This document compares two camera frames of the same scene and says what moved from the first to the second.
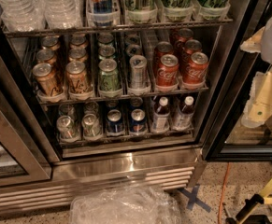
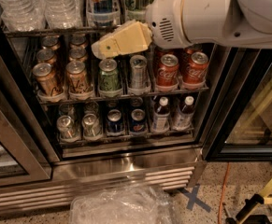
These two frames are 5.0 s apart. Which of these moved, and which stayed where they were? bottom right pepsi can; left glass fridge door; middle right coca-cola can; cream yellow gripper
Moved: cream yellow gripper
Stayed: left glass fridge door; bottom right pepsi can; middle right coca-cola can
